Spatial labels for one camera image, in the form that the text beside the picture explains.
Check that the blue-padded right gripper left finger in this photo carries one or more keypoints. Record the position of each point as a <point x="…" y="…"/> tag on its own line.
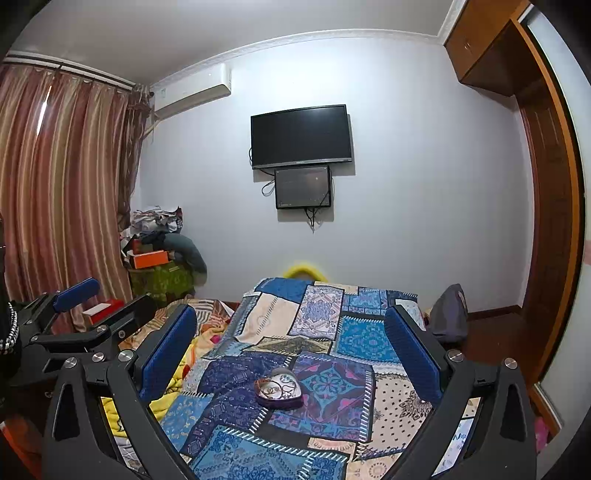
<point x="78" y="443"/>

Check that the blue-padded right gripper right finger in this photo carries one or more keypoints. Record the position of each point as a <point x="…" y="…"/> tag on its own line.
<point x="482" y="423"/>

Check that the yellow round object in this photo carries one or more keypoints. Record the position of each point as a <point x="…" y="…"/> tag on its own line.
<point x="305" y="271"/>

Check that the white air conditioner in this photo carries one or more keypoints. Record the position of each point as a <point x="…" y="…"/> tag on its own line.
<point x="177" y="95"/>

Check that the pile of clothes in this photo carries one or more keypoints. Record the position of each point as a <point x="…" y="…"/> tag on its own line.
<point x="153" y="219"/>

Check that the striped red curtain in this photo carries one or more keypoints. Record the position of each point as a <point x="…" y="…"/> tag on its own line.
<point x="70" y="151"/>

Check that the green patterned box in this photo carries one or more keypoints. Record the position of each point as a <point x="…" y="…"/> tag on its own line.
<point x="163" y="283"/>

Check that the blue patchwork patterned cloth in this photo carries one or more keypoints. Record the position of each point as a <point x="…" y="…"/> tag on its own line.
<point x="361" y="409"/>

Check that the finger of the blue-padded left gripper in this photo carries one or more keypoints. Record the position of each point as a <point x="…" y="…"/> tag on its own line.
<point x="75" y="295"/>

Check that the small black wall monitor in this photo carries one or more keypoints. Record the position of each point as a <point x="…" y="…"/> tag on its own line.
<point x="303" y="187"/>

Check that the wooden overhead cabinet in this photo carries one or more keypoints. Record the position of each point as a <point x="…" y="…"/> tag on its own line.
<point x="488" y="51"/>

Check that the red and white box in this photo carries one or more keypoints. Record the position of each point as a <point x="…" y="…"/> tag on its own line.
<point x="102" y="310"/>

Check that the purple heart-shaped jewelry box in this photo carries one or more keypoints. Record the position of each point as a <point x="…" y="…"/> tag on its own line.
<point x="279" y="391"/>

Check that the black wall television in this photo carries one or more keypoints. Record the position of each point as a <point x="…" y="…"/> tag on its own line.
<point x="302" y="136"/>

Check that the orange shoe box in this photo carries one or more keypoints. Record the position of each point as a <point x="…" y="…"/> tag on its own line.
<point x="148" y="260"/>

